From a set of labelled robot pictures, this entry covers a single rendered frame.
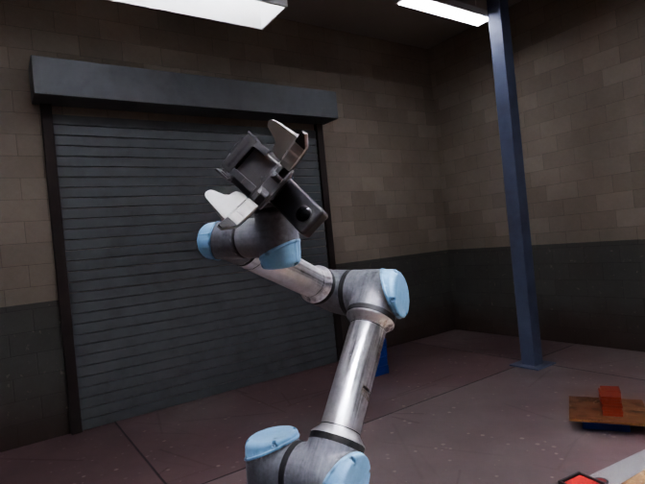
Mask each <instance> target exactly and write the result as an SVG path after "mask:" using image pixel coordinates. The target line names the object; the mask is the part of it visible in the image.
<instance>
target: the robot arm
mask: <svg viewBox="0 0 645 484"><path fill-rule="evenodd" d="M268 128H269V130H270V132H271V134H272V135H273V137H274V139H275V145H274V147H273V151H274V154H273V153H272V152H271V151H270V150H269V149H268V148H267V147H265V146H264V145H263V143H262V142H261V141H260V140H259V139H258V138H256V137H255V136H254V135H253V134H252V133H251V132H250V131H248V134H249V135H247V136H245V138H243V137H242V138H241V139H240V140H239V141H238V142H237V143H236V145H235V146H234V147H233V148H232V149H231V150H230V151H229V155H228V156H227V158H226V160H225V161H223V163H222V164H221V165H222V167H223V168H224V169H223V170H221V169H218V168H215V169H214V170H215V171H216V172H217V173H219V174H220V175H221V176H222V177H223V178H224V179H225V180H226V181H228V182H232V183H233V184H234V185H235V186H237V187H238V188H239V189H240V190H241V191H242V192H243V193H244V194H245V195H247V196H248V198H247V197H246V196H245V195H244V194H242V193H240V192H232V193H231V194H229V195H223V194H221V193H219V192H216V191H214V190H208V191H206V192H205V194H204V196H205V198H206V200H207V201H208V202H209V204H210V205H211V206H212V208H213V209H214V210H215V211H216V213H217V214H218V215H219V216H220V218H221V219H222V221H216V222H214V223H208V224H206V225H204V226H203V227H202V228H201V229H200V231H199V234H198V238H197V245H198V249H199V251H200V253H201V254H202V255H203V256H204V257H205V258H208V259H214V260H221V259H223V260H226V261H229V262H231V263H233V264H235V265H238V266H240V267H242V268H244V269H246V270H248V271H251V272H253V273H255V274H257V275H259V276H261V277H263V278H266V279H268V280H271V281H273V282H275V283H277V284H279V285H282V286H284V287H286V288H288V289H290V290H293V291H295V292H297V293H299V294H301V296H302V298H303V299H304V300H305V301H307V302H309V303H312V304H313V305H315V306H318V307H320V308H322V309H325V310H327V311H330V312H333V313H336V314H340V315H345V316H346V317H347V319H348V320H349V322H350V325H349V328H348V332H347V335H346V340H345V343H344V347H343V350H342V353H341V357H340V360H339V364H338V367H337V370H336V374H335V376H334V379H333V383H332V386H331V390H330V393H329V396H328V400H327V403H326V407H325V409H324V412H323V416H322V422H321V424H320V425H318V426H316V427H314V428H313V429H311V432H310V435H309V438H308V441H307V442H306V441H302V440H300V439H299V431H298V430H297V429H296V428H295V427H293V426H290V425H282V426H275V427H270V428H267V429H264V430H261V431H258V432H256V433H255V434H253V435H251V436H250V438H249V439H248V440H247V442H246V444H245V456H246V457H245V461H246V472H247V484H369V482H370V461H369V459H368V457H367V456H366V455H365V454H364V451H365V446H364V444H363V442H362V440H361V438H360V435H361V431H362V427H363V423H364V419H365V416H366V412H367V408H368V404H369V401H370V393H371V389H372V385H373V382H374V378H375V374H376V370H377V366H378V362H379V358H380V354H381V351H382V347H383V343H384V339H385V335H386V333H388V332H390V331H392V330H393V329H394V324H395V320H396V318H397V319H401V318H404V317H405V316H406V315H407V314H408V311H409V303H410V300H409V291H408V286H407V283H406V280H405V278H404V276H402V274H401V273H400V272H399V271H397V270H394V269H385V268H381V269H366V270H332V269H327V268H326V267H324V266H321V265H317V266H314V265H312V264H310V263H309V262H307V261H305V260H303V259H301V258H300V239H299V232H300V233H301V234H302V235H304V236H305V237H310V236H311V235H312V234H313V233H314V232H315V231H316V229H317V228H318V227H319V226H320V225H321V224H322V223H323V222H324V221H325V220H326V219H327V217H328V214H327V213H326V212H325V211H324V210H323V209H322V208H321V207H320V206H319V205H318V204H317V203H316V202H315V201H314V200H313V199H312V198H311V197H310V196H309V195H308V194H307V193H306V192H305V191H303V190H302V189H301V188H300V187H299V186H298V185H297V184H296V183H295V182H294V178H293V174H294V169H295V167H296V166H297V165H298V163H299V162H300V161H301V159H302V158H303V157H304V155H305V153H306V152H307V150H308V134H307V132H305V131H304V130H302V131H301V133H300V134H297V133H295V132H293V131H292V130H290V129H289V128H287V127H285V126H284V125H282V124H281V123H279V122H278V121H276V120H274V119H272V120H270V121H269V122H268ZM287 151H288V153H287ZM286 153H287V155H286V156H285V154H286ZM228 173H230V175H232V176H233V178H232V177H231V176H230V175H229V174H228ZM238 206H239V207H238ZM253 214H254V218H250V217H251V216H252V215H253ZM249 218H250V219H249Z"/></svg>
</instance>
